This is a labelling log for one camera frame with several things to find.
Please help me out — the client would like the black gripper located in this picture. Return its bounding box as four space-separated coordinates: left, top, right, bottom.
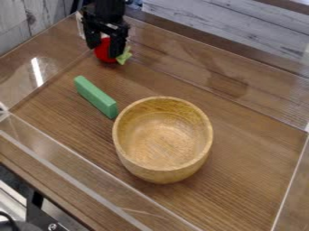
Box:
81 11 130 59

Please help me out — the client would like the clear acrylic tray enclosure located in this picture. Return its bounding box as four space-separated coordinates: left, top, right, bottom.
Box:
0 13 309 231

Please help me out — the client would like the green rectangular block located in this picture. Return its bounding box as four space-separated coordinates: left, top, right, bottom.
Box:
73 76 118 119

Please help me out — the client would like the wooden bowl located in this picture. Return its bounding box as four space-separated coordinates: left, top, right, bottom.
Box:
112 97 214 184

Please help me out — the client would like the red plush strawberry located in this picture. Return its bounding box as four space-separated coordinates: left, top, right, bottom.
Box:
94 37 132 65

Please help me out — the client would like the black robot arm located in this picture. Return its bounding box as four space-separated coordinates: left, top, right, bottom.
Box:
81 0 130 62

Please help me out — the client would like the black cable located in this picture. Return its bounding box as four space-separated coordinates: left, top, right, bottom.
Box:
0 210 21 231

